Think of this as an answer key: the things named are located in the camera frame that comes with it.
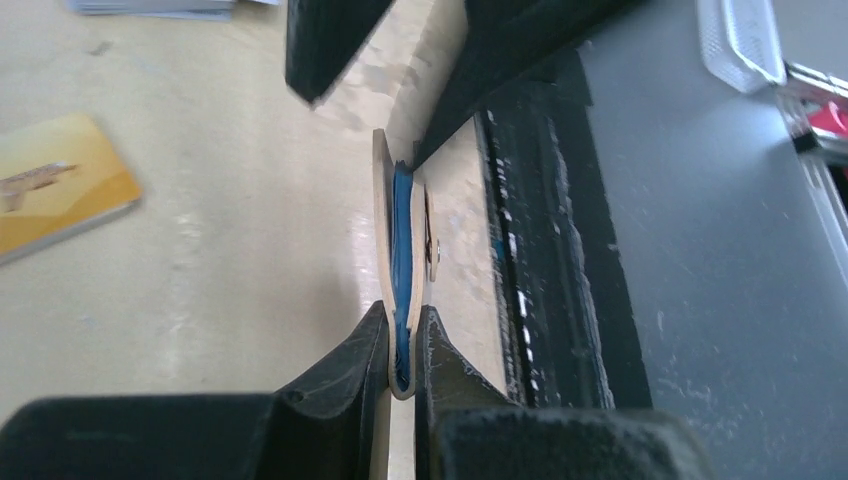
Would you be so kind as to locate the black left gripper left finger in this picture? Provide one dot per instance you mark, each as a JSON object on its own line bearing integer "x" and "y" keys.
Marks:
{"x": 331, "y": 422}

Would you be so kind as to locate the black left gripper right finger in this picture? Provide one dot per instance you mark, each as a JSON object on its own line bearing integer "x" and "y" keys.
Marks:
{"x": 465, "y": 428}

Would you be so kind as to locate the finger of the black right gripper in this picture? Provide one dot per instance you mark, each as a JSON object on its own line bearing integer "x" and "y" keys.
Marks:
{"x": 322, "y": 39}
{"x": 501, "y": 42}

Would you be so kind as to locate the tan leather card holder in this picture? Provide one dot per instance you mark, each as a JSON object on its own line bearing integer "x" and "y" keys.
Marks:
{"x": 408, "y": 255}

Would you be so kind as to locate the gold credit card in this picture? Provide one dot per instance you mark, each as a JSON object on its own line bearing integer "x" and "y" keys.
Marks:
{"x": 58, "y": 178}

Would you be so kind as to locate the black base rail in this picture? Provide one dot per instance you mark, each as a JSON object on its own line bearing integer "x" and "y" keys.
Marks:
{"x": 568, "y": 332}

